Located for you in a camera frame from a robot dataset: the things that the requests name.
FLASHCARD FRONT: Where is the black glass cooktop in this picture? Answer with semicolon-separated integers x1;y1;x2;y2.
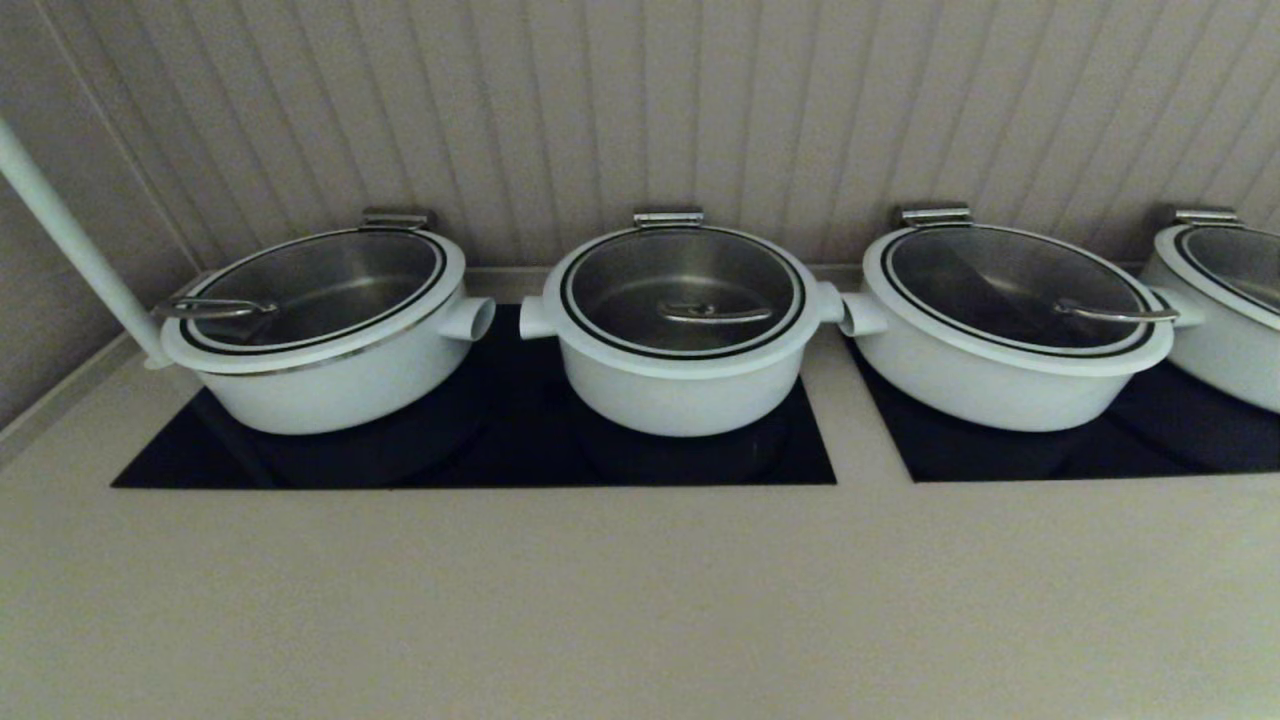
845;335;1280;484
110;305;838;490

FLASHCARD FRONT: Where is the white pole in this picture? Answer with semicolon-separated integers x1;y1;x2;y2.
0;118;173;371

